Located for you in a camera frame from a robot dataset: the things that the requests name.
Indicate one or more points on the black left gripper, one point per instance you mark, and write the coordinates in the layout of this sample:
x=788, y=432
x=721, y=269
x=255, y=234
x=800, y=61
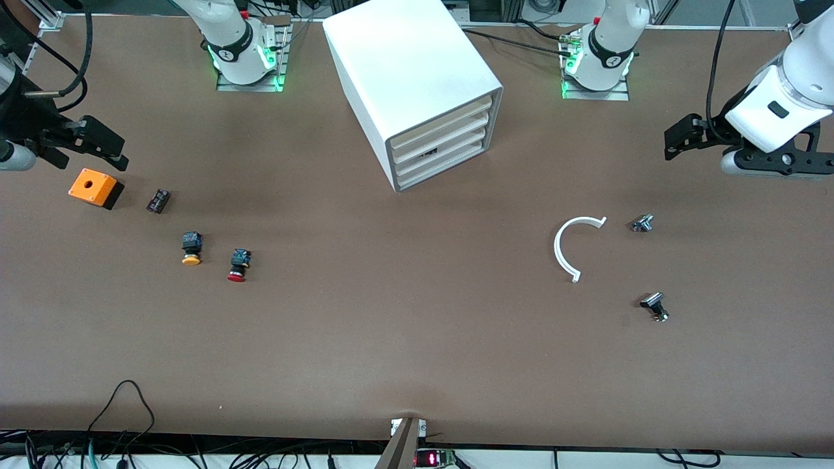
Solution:
x=720, y=124

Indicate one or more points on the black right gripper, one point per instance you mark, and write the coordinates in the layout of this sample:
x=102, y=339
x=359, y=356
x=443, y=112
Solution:
x=26, y=117

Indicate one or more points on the white plastic drawer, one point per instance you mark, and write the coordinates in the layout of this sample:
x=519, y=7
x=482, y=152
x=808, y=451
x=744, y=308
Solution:
x=442, y=124
x=442, y=139
x=442, y=167
x=456, y=146

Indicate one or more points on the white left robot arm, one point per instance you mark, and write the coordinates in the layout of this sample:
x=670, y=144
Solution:
x=801, y=85

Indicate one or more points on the yellow push button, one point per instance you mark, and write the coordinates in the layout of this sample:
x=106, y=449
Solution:
x=191, y=244

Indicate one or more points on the red push button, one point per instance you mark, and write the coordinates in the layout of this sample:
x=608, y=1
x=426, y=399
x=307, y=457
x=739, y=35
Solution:
x=238, y=264

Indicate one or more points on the white drawer cabinet housing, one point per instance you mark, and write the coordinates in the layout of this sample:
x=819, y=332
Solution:
x=410, y=58

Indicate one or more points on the small black terminal block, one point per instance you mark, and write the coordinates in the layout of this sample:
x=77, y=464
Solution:
x=158, y=200

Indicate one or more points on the white curved plastic arc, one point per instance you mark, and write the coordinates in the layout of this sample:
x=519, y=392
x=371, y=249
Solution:
x=557, y=251

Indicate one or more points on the red LED display module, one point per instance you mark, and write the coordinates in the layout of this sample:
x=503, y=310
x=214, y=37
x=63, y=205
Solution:
x=433, y=459

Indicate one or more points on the orange button enclosure box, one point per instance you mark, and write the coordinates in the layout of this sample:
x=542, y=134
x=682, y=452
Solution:
x=91, y=185

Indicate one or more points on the small silver knob switch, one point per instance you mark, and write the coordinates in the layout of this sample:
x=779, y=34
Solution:
x=642, y=224

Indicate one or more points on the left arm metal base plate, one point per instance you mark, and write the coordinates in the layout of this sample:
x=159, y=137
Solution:
x=596, y=96

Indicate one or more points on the aluminium frame profile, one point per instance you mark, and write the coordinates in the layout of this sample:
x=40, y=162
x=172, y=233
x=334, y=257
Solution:
x=52, y=18
x=793, y=31

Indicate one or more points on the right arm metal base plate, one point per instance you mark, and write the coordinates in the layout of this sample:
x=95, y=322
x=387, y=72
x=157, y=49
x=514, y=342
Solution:
x=251, y=87

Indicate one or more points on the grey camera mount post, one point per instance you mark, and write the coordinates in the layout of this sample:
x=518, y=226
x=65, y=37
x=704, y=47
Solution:
x=401, y=449

